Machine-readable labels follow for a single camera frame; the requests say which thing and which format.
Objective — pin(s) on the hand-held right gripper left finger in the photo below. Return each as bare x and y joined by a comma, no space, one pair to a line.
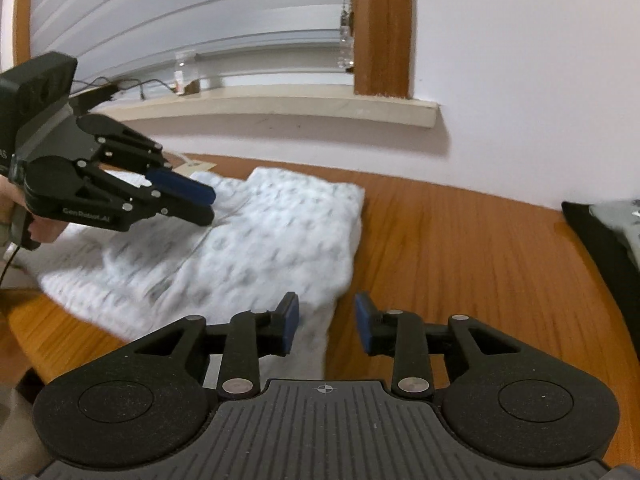
290,322

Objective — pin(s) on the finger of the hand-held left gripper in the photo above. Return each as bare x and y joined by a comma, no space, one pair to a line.
185,187
190,212

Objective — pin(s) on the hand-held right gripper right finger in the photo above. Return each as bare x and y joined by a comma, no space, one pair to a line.
364,322

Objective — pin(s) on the white patterned hoodie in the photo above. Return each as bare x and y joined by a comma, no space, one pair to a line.
260,240

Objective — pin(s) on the person's left hand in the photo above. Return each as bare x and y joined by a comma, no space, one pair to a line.
47,231

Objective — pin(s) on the glass jar with orange label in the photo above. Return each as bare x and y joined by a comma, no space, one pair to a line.
185,72

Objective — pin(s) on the beige window sill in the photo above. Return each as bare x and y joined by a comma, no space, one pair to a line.
300,105

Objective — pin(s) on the grey window blind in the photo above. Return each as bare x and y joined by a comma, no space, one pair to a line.
175,0

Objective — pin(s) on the black folded garment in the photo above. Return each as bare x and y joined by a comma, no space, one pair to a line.
610,280

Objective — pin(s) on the grey printed t-shirt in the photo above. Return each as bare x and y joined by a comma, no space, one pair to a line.
620,220

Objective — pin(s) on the wooden window frame post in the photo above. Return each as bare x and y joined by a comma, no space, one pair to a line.
22,10
382,25

